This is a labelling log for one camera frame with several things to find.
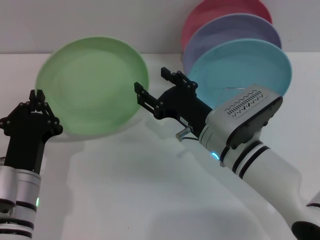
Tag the purple plate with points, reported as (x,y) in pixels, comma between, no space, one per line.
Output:
(225,32)

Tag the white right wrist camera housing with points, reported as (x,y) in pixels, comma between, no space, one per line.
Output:
(240,112)

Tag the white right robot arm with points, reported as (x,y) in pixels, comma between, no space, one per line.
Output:
(265,170)

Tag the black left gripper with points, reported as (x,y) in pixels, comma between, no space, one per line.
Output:
(25,145)

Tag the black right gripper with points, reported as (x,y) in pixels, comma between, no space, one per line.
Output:
(185,107)

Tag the turquoise blue plate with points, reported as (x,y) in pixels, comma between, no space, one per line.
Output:
(237,65)

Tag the green plate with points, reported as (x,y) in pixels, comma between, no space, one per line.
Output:
(95,87)

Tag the red plate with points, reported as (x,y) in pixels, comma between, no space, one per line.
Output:
(200,20)

